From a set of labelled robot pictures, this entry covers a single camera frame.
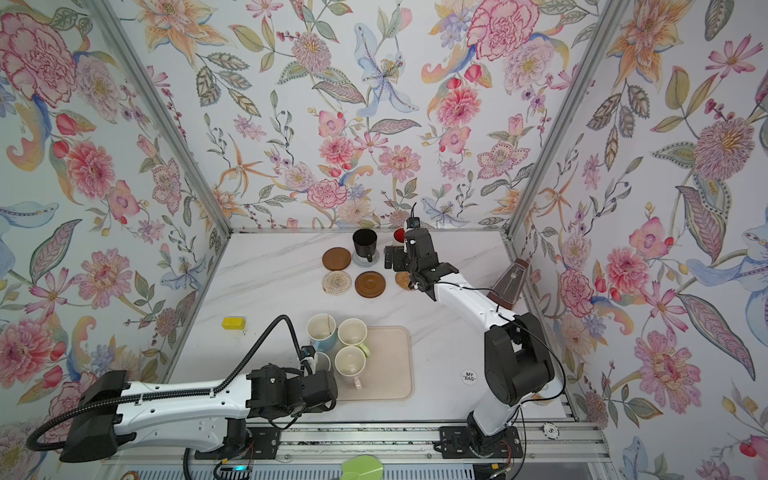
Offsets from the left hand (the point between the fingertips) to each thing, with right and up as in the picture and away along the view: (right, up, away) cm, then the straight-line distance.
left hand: (327, 402), depth 76 cm
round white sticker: (+38, +4, +8) cm, 39 cm away
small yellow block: (-33, +16, +18) cm, 41 cm away
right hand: (+20, +41, +14) cm, 47 cm away
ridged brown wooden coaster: (+10, +28, +28) cm, 41 cm away
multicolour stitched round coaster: (-2, +28, +28) cm, 40 cm away
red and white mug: (+20, +46, +33) cm, 59 cm away
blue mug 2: (-1, +10, +1) cm, 10 cm away
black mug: (+8, +43, +29) cm, 53 cm away
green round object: (+9, -13, -5) cm, 17 cm away
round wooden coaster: (-3, +36, +37) cm, 52 cm away
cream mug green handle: (+6, +15, +12) cm, 20 cm away
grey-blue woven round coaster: (+7, +36, +34) cm, 50 cm away
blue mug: (-4, +15, +13) cm, 20 cm away
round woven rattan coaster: (+21, +29, +31) cm, 47 cm away
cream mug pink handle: (+5, +7, +9) cm, 13 cm away
